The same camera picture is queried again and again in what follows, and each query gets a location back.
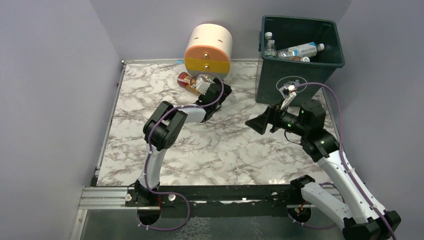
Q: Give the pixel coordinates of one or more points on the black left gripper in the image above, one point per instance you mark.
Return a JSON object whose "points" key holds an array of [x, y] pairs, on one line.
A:
{"points": [[214, 91]]}

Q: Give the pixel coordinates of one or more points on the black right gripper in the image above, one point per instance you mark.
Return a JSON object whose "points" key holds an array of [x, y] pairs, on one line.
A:
{"points": [[271, 117]]}

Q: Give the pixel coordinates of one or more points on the red gold label bottle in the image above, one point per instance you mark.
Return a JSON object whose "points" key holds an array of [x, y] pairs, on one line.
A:
{"points": [[186, 81]]}

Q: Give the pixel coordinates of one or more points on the green label bottle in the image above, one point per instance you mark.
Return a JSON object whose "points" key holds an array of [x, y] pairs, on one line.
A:
{"points": [[270, 48]]}

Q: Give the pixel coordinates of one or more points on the orange label clear bottle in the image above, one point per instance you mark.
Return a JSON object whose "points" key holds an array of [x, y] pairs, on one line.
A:
{"points": [[301, 59]]}

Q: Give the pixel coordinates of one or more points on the white label long bottle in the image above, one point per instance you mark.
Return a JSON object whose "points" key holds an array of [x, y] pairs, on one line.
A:
{"points": [[300, 51]]}

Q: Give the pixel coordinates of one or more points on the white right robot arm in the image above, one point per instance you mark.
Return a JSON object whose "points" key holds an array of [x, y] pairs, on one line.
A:
{"points": [[359, 215]]}

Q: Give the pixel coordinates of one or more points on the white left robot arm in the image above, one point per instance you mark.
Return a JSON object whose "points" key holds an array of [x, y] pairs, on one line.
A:
{"points": [[162, 130]]}

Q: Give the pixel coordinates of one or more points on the dark green plastic bin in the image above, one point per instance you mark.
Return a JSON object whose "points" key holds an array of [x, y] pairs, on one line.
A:
{"points": [[288, 31]]}

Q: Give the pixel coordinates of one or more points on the cream orange round drawer box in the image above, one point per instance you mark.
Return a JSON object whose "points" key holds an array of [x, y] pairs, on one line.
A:
{"points": [[209, 50]]}

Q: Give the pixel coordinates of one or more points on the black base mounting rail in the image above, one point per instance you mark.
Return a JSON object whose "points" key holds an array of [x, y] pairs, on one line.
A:
{"points": [[215, 201]]}

